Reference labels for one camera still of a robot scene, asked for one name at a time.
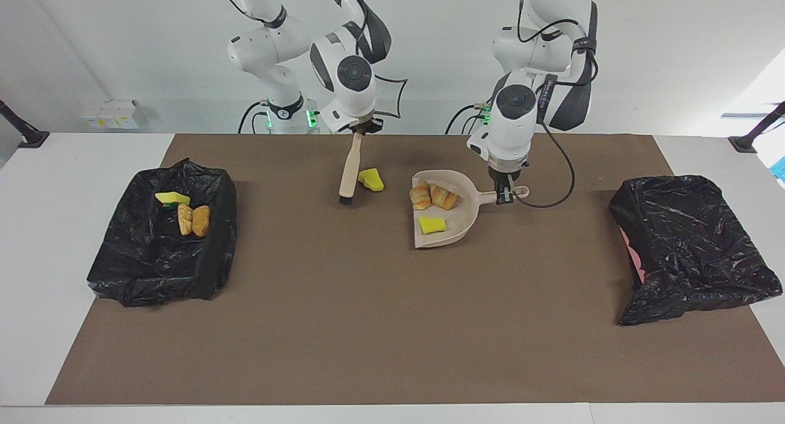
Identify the black bag-lined pink bin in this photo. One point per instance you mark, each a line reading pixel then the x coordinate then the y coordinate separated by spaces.
pixel 687 246

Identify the beige brush with black bristles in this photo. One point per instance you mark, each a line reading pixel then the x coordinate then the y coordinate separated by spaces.
pixel 351 166

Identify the white wall socket box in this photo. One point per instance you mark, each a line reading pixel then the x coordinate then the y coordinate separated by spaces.
pixel 110 114

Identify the brown breaded nugget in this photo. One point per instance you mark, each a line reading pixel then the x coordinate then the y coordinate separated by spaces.
pixel 201 221

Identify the black bag-lined trash bin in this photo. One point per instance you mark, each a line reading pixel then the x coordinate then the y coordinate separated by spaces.
pixel 153 270

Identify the large yellow sponge piece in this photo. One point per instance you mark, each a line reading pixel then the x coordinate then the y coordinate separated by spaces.
pixel 371 180

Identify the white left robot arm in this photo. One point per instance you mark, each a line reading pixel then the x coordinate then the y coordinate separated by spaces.
pixel 512 138

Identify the brown paper table mat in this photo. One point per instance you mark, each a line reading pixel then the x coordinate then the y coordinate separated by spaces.
pixel 490 350

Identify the black camera stand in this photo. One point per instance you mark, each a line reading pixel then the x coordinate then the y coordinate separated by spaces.
pixel 745 145
pixel 34 138

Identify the orange striped croissant piece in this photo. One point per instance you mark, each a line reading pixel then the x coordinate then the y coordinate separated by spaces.
pixel 184 220
pixel 421 196

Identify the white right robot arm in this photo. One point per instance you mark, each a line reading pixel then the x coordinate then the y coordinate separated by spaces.
pixel 270 43

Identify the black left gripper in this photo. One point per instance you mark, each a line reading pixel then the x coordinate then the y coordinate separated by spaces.
pixel 508 170

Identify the light blue object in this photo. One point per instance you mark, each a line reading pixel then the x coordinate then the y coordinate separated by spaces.
pixel 781 167

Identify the pale bread chunk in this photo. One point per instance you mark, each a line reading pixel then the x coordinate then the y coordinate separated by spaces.
pixel 444 198

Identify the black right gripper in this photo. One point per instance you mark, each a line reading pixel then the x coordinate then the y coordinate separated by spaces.
pixel 368 127

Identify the beige plastic dustpan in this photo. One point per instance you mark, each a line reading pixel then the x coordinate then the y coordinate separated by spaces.
pixel 457 226

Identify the yellow sponge with green pad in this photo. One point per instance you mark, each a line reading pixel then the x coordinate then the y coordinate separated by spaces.
pixel 172 197

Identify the small yellow sponge piece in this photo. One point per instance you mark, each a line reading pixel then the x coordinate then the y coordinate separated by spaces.
pixel 432 226

